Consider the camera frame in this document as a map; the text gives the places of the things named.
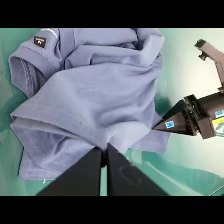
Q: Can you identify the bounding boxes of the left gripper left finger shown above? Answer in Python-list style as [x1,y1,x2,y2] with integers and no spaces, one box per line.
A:
[36,146,102,197]

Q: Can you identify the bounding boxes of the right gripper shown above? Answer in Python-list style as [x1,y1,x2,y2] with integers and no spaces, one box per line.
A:
[151,91,224,140]

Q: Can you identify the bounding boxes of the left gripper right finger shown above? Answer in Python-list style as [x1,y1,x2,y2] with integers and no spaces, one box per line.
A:
[106,142,170,197]

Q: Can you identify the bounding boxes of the blue T-shirt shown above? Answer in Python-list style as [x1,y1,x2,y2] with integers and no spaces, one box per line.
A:
[8,27,172,181]

